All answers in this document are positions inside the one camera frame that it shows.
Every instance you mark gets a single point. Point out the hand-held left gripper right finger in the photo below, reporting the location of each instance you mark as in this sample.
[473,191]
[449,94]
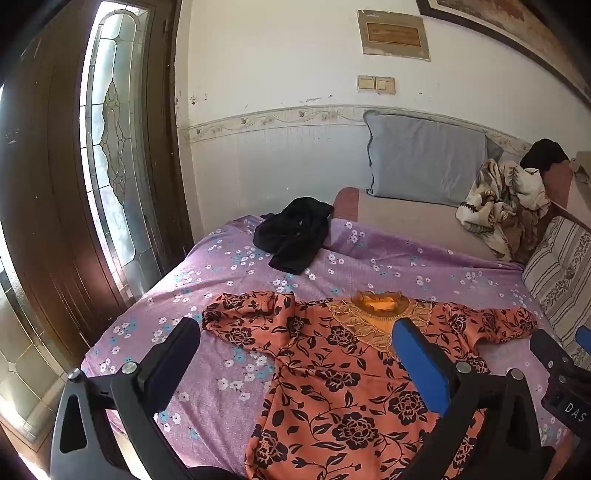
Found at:
[418,364]

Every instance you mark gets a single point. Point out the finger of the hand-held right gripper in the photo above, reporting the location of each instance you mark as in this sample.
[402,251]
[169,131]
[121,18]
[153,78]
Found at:
[547,348]
[584,337]

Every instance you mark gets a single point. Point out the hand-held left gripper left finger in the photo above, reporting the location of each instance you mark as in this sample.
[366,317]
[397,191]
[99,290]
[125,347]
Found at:
[178,357]

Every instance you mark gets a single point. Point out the orange black floral blouse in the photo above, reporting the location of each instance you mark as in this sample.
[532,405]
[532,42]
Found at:
[332,369]

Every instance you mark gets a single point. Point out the striped floral cushion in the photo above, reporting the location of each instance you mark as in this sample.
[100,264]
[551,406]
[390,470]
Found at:
[561,277]

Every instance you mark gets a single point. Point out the purple floral bedsheet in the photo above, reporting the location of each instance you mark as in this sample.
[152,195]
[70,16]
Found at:
[221,286]

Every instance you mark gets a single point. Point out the beige mattress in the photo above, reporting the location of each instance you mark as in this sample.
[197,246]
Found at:
[406,226]

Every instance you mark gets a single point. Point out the brown padded cushion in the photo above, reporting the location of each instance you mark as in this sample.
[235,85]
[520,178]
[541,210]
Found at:
[570,189]

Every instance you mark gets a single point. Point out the cream brown floral blanket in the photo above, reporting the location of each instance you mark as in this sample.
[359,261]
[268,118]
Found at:
[503,203]

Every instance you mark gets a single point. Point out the black garment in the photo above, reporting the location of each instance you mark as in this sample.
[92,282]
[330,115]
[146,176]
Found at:
[295,233]

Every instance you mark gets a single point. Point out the dark crumpled cloth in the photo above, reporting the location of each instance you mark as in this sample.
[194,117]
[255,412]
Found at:
[547,154]

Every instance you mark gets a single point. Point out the brown wooden door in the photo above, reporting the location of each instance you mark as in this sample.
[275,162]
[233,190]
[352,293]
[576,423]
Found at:
[51,194]

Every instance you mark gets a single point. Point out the grey pillow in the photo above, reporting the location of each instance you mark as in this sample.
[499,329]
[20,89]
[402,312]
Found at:
[425,157]

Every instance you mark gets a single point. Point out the arched leaded glass panel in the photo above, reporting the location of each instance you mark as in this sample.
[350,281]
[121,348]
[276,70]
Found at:
[115,138]

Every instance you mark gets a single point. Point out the large dark framed picture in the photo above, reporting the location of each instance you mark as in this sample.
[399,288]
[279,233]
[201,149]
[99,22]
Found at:
[521,27]

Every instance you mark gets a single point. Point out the beige double wall switch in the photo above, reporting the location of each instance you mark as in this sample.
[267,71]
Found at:
[376,84]

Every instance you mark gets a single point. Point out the framed wall plaque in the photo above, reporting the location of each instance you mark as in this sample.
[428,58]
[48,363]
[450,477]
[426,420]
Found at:
[395,34]

